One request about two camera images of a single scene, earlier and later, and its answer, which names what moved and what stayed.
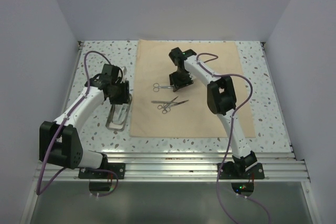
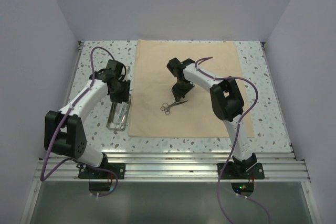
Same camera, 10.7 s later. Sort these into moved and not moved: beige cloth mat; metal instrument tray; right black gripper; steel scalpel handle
Moved: steel scalpel handle; right black gripper
Not moved: beige cloth mat; metal instrument tray
